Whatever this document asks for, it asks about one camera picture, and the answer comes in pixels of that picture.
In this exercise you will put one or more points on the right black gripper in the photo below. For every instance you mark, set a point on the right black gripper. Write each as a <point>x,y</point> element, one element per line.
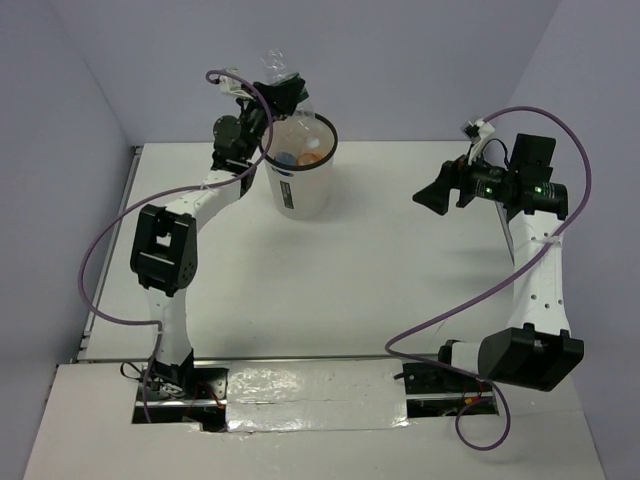
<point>436,195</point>

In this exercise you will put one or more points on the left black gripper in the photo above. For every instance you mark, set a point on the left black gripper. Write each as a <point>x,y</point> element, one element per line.
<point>282,97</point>

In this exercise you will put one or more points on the clear bottle green label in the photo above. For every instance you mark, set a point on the clear bottle green label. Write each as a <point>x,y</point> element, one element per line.
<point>281,74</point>

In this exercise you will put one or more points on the Pepsi bottle blue label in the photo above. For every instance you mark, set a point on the Pepsi bottle blue label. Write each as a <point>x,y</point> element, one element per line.
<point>286,158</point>

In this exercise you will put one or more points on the long orange bottle white cap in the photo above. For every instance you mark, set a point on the long orange bottle white cap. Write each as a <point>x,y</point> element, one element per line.
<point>310,154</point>

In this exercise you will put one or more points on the clear bottle blue label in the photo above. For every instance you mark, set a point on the clear bottle blue label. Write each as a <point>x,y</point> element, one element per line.
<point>298,136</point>

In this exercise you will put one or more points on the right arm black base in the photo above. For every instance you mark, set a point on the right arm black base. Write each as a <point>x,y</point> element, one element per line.
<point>433,392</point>

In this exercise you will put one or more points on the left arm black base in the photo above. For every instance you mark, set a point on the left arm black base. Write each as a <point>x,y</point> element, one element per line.
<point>203,401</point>

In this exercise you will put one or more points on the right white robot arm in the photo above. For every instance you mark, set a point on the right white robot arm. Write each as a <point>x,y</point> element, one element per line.
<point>536,349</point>

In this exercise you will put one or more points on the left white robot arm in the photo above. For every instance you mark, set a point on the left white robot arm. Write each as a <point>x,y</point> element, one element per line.
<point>164,254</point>

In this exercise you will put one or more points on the white bin with black rim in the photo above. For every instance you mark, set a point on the white bin with black rim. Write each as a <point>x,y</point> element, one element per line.
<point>301,192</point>

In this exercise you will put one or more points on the silver tape patch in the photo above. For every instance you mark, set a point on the silver tape patch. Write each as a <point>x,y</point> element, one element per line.
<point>324,395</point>

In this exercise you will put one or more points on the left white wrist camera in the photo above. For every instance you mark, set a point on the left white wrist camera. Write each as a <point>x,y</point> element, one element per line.
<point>231,86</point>

